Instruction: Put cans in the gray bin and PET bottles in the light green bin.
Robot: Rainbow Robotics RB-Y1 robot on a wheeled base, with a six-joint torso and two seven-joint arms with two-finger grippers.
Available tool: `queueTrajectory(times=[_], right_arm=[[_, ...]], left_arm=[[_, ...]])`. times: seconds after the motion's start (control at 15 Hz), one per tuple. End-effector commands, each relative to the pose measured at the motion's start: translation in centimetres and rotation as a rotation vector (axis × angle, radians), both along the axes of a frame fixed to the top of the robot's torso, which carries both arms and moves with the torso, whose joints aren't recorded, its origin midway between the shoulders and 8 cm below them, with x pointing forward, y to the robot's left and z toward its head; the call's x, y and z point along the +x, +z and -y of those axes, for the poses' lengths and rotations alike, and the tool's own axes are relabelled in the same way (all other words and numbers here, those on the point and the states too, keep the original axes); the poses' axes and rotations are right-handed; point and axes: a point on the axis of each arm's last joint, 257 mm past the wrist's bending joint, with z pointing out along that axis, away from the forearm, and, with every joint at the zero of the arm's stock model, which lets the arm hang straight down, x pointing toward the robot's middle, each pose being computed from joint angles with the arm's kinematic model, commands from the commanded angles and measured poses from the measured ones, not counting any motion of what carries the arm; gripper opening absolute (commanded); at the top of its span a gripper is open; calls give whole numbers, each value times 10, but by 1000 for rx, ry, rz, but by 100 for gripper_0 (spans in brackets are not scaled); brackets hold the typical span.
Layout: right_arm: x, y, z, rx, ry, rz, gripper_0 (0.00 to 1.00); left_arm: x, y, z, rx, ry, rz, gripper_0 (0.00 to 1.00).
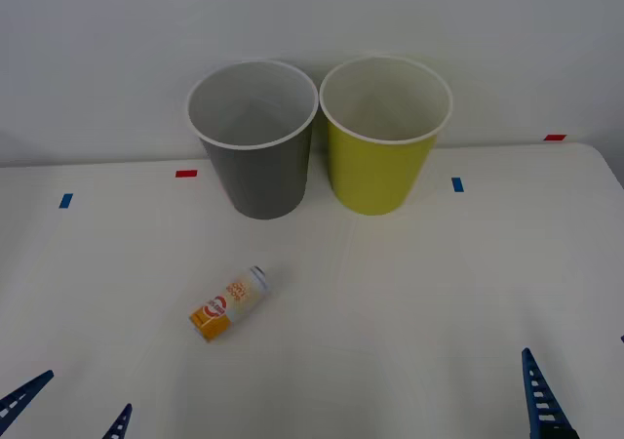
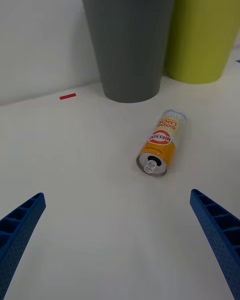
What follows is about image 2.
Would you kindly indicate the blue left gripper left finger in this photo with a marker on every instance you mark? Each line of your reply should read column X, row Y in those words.
column 20, row 232

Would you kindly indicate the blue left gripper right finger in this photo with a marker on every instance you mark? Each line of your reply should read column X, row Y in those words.
column 220, row 232

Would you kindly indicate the yellow-green plastic bin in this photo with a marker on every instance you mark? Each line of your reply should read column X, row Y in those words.
column 202, row 35

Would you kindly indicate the grey plastic bin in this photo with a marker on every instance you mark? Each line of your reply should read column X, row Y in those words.
column 130, row 50

